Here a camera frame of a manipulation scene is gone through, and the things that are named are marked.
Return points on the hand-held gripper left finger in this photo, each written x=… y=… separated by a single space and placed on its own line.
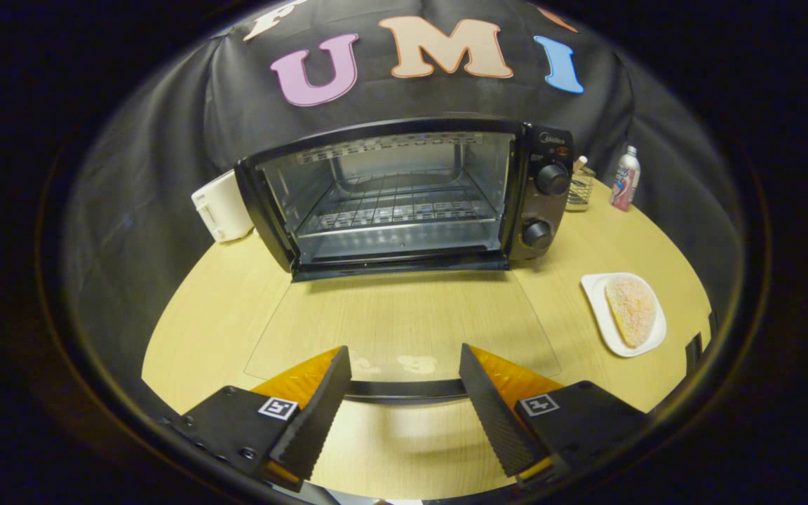
x=316 y=417

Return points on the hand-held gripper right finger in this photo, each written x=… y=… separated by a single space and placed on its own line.
x=492 y=414

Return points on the breaded food patty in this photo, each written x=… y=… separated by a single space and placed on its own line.
x=632 y=310

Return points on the black toaster oven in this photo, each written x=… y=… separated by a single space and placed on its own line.
x=541 y=210

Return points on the white bread toaster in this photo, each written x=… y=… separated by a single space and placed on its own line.
x=221 y=207

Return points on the white plate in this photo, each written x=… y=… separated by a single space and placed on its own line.
x=604 y=308

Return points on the pink white bottle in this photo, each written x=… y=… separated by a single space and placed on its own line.
x=625 y=181

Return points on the black backdrop cloth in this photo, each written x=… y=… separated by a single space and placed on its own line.
x=165 y=154

